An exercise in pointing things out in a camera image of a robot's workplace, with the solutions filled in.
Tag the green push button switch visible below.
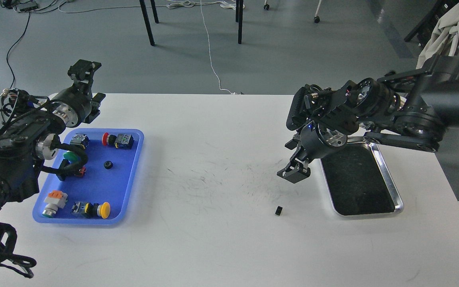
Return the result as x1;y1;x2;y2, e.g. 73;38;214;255
63;134;90;162

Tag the white orange push button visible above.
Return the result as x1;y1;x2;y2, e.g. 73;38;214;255
42;190;69;218

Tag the white cable on floor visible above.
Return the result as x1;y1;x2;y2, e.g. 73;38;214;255
167;0;246;95

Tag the black table leg left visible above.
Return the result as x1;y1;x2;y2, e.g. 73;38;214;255
139;0;159;47

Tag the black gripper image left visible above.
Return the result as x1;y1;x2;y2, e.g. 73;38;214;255
51;59;107;128

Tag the blue plastic tray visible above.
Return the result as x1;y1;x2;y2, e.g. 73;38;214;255
31;128;145;225

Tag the black table leg right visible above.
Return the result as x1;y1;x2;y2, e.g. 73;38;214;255
235;0;244;44

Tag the black table leg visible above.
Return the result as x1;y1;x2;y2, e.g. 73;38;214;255
139;0;159;47
235;0;244;44

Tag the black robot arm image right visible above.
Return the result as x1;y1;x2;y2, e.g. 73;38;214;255
277;55;459;183

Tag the silver metal tray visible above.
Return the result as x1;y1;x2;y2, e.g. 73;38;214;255
320;137;404;219

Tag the black selector switch red base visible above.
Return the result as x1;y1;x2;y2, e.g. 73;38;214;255
56;159;87;181

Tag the grey office chair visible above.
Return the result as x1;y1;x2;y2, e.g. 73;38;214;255
404;0;459;56

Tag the black cable on floor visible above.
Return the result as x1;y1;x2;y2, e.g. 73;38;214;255
0;0;61;90

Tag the red push button switch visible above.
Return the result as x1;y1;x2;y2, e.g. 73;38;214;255
102;132;134;149

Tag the beige cloth on chair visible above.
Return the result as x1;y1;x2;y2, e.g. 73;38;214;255
416;3;459;69

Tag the yellow mushroom push button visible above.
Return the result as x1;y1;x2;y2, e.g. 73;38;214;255
71;201;111;219

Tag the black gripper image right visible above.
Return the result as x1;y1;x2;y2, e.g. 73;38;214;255
277;122;348;184

